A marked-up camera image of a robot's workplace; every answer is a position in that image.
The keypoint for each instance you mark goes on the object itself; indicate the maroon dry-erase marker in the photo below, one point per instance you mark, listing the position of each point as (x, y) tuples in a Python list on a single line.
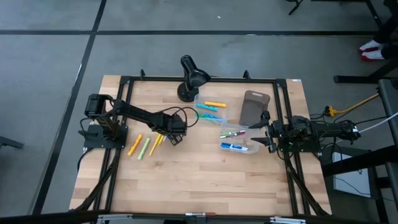
[(239, 133)]

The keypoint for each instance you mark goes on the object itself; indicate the light green highlighter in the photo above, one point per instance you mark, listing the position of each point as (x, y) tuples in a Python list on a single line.
[(144, 148)]

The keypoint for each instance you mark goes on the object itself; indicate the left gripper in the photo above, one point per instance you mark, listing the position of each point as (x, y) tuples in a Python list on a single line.
[(175, 124)]

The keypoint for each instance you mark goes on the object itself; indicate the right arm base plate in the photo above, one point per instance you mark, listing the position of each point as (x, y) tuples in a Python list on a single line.
[(311, 148)]

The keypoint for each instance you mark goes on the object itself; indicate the clear plastic bin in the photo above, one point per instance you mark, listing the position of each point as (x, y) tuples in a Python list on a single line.
[(230, 109), (248, 137)]

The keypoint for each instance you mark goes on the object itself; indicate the black stand foot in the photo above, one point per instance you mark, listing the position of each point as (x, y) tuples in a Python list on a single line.
[(11, 143)]

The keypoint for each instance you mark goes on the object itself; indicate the black floor beam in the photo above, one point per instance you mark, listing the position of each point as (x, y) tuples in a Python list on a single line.
[(357, 161)]

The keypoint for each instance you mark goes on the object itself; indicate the person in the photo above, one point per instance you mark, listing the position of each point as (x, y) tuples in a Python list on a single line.
[(371, 46)]

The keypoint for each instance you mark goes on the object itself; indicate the teal highlighter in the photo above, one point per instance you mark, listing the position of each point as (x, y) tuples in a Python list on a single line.
[(206, 108)]

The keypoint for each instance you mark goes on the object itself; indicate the slim yellow highlighter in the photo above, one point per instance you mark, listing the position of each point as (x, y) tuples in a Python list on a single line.
[(154, 145), (160, 140)]

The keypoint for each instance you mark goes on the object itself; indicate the silver mounting bracket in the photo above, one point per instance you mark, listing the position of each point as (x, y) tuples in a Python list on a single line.
[(287, 220), (115, 217)]

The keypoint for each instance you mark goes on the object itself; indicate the green dry-erase marker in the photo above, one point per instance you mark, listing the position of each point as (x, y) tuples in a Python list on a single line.
[(227, 135)]

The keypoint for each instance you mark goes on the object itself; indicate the orange-yellow highlighter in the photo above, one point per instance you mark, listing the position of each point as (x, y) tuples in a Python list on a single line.
[(215, 104), (135, 144)]

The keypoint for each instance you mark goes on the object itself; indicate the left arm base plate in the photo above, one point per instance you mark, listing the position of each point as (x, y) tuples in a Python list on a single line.
[(93, 141)]

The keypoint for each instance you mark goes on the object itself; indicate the black chair leg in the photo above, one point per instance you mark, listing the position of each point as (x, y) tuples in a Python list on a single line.
[(295, 6)]

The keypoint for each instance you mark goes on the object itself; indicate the white floor box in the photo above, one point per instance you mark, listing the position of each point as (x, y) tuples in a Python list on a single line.
[(351, 183)]

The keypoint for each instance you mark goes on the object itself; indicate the blue highlighter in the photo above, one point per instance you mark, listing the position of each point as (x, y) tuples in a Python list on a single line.
[(214, 117)]

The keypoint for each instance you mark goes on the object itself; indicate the black table frame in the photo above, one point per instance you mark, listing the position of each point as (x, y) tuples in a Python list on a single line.
[(155, 79)]

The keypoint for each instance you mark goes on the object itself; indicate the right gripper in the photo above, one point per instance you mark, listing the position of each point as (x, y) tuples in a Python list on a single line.
[(280, 132)]

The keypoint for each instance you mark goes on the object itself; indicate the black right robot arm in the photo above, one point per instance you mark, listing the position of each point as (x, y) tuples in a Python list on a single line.
[(326, 130)]

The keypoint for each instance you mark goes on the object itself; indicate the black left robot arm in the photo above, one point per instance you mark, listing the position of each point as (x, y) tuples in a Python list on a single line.
[(140, 113)]

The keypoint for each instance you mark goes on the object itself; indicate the black desk lamp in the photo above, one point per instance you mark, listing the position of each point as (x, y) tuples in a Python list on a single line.
[(194, 77)]

